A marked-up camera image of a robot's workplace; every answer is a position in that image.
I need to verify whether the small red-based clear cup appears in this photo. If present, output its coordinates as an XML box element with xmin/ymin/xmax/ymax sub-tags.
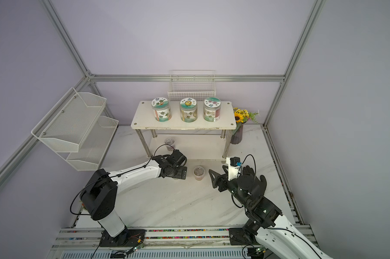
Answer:
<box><xmin>193</xmin><ymin>166</ymin><xmax>205</xmax><ymax>181</ymax></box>

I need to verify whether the sunflower lid seed container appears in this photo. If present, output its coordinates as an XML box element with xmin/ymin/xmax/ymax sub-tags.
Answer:
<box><xmin>179</xmin><ymin>97</ymin><xmax>198</xmax><ymax>123</ymax></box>

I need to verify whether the strawberry lid seed container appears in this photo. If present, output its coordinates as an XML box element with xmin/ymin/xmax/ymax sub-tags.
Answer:
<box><xmin>151</xmin><ymin>97</ymin><xmax>171</xmax><ymax>122</ymax></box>

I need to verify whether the pink flower lid seed container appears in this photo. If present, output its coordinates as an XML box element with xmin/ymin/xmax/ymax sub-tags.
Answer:
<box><xmin>203</xmin><ymin>97</ymin><xmax>222</xmax><ymax>122</ymax></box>

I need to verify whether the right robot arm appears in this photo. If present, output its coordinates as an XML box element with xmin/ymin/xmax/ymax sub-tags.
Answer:
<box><xmin>209</xmin><ymin>166</ymin><xmax>330</xmax><ymax>259</ymax></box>

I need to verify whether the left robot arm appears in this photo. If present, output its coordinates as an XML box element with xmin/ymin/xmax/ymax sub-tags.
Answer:
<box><xmin>78</xmin><ymin>150</ymin><xmax>187</xmax><ymax>239</ymax></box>

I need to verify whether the white two-tier shelf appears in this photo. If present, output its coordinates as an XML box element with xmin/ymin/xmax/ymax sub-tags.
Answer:
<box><xmin>130</xmin><ymin>100</ymin><xmax>238</xmax><ymax>163</ymax></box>

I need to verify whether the black yellow work glove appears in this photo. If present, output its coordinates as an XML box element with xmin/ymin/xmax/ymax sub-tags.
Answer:
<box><xmin>242</xmin><ymin>166</ymin><xmax>267</xmax><ymax>199</ymax></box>

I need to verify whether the yellow sunflower plant pot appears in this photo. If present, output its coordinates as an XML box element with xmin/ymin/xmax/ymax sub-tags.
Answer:
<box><xmin>230</xmin><ymin>107</ymin><xmax>259</xmax><ymax>145</ymax></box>

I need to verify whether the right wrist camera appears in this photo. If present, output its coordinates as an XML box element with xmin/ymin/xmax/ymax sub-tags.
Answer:
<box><xmin>226</xmin><ymin>156</ymin><xmax>242</xmax><ymax>181</ymax></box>

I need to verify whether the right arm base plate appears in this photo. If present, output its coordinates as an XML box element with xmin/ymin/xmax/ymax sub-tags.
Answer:
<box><xmin>229</xmin><ymin>227</ymin><xmax>263</xmax><ymax>246</ymax></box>

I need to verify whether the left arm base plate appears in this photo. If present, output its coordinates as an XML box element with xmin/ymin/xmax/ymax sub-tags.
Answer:
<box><xmin>99</xmin><ymin>229</ymin><xmax>146</xmax><ymax>247</ymax></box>

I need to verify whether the white wire basket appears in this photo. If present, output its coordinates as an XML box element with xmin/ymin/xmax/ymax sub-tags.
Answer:
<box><xmin>168</xmin><ymin>70</ymin><xmax>216</xmax><ymax>101</ymax></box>

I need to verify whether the white mesh wall rack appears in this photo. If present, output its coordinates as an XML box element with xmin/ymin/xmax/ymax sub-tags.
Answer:
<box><xmin>31</xmin><ymin>88</ymin><xmax>118</xmax><ymax>171</ymax></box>

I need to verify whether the aluminium front rail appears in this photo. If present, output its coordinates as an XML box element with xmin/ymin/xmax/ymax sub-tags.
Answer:
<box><xmin>45</xmin><ymin>224</ymin><xmax>325</xmax><ymax>259</ymax></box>

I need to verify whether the aluminium cage frame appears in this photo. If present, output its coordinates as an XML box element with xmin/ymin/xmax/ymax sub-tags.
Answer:
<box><xmin>0</xmin><ymin>0</ymin><xmax>327</xmax><ymax>224</ymax></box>

